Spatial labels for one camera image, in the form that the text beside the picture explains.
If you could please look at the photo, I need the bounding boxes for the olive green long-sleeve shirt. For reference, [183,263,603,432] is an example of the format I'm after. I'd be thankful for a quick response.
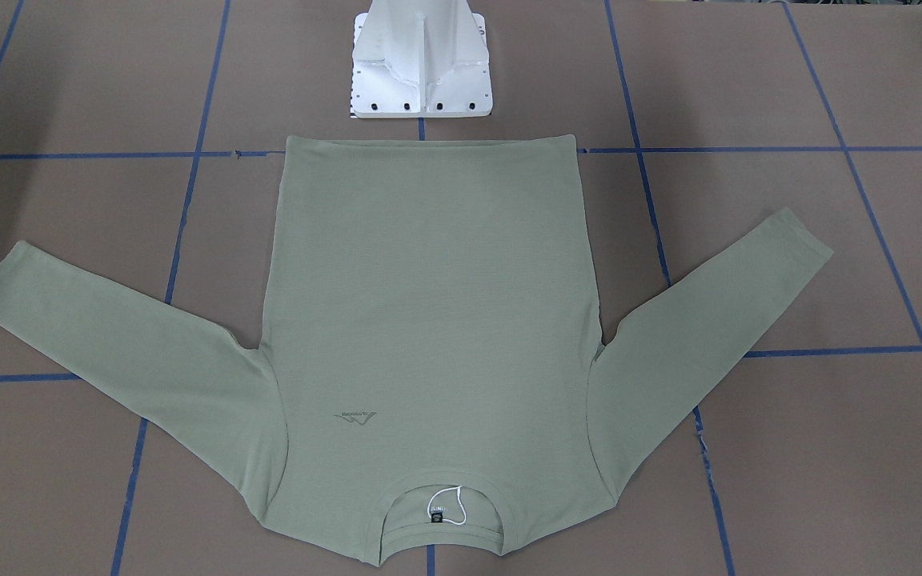
[0,135,833,566]

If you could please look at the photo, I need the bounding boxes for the white string tag loop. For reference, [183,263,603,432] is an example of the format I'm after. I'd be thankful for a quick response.
[426,486,468,527]

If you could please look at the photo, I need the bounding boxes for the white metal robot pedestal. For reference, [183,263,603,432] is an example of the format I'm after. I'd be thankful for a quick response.
[349,1,494,119]

